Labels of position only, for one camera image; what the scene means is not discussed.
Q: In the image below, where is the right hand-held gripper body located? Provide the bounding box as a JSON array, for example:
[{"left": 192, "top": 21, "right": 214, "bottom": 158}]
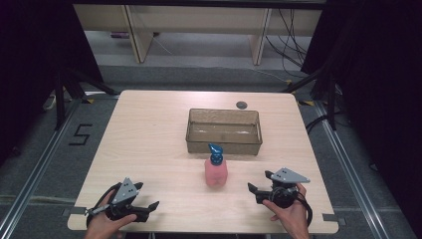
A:
[{"left": 257, "top": 167, "right": 312, "bottom": 210}]

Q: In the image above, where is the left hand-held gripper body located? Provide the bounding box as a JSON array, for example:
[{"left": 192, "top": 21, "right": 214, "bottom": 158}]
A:
[{"left": 85, "top": 177, "right": 150, "bottom": 223}]

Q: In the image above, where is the pink bottle with blue pump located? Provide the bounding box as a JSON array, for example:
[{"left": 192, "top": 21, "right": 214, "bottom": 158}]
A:
[{"left": 204, "top": 142, "right": 229, "bottom": 187}]

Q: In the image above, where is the translucent brown plastic bin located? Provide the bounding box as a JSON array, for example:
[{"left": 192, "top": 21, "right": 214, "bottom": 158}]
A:
[{"left": 185, "top": 108, "right": 264, "bottom": 156}]

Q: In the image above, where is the person's left hand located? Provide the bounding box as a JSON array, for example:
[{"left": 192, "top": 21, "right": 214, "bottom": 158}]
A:
[{"left": 85, "top": 191, "right": 138, "bottom": 239}]

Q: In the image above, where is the person's right hand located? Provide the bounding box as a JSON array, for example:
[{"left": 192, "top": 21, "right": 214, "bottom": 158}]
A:
[{"left": 262, "top": 182, "right": 311, "bottom": 235}]

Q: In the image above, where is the grey tape piece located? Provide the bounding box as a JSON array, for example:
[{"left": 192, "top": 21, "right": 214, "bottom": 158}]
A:
[
  {"left": 62, "top": 206, "right": 88, "bottom": 217},
  {"left": 321, "top": 213, "right": 346, "bottom": 227}
]

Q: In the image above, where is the black metal stand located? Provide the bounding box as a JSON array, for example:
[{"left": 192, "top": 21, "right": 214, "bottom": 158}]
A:
[
  {"left": 282, "top": 64, "right": 338, "bottom": 131},
  {"left": 54, "top": 68, "right": 119, "bottom": 131}
]

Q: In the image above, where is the black curtain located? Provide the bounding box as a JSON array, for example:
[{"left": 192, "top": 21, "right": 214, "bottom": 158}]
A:
[
  {"left": 0, "top": 0, "right": 105, "bottom": 167},
  {"left": 300, "top": 0, "right": 422, "bottom": 238}
]

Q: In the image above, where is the beige wooden desk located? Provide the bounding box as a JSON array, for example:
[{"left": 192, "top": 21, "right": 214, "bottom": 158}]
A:
[{"left": 73, "top": 4, "right": 323, "bottom": 66}]

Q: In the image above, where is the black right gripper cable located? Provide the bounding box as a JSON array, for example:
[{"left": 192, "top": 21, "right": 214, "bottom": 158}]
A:
[{"left": 296, "top": 190, "right": 315, "bottom": 229}]

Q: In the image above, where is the black floor cable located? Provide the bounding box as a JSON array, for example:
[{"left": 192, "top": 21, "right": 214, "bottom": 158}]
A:
[{"left": 305, "top": 112, "right": 333, "bottom": 134}]

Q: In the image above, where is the metal floor rail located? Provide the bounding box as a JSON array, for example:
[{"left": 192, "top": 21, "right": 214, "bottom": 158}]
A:
[
  {"left": 313, "top": 100, "right": 390, "bottom": 239},
  {"left": 0, "top": 97, "right": 85, "bottom": 239}
]

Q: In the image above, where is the bundle of black floor cables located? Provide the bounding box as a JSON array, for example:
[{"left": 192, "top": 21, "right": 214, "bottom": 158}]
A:
[{"left": 264, "top": 8, "right": 311, "bottom": 80}]

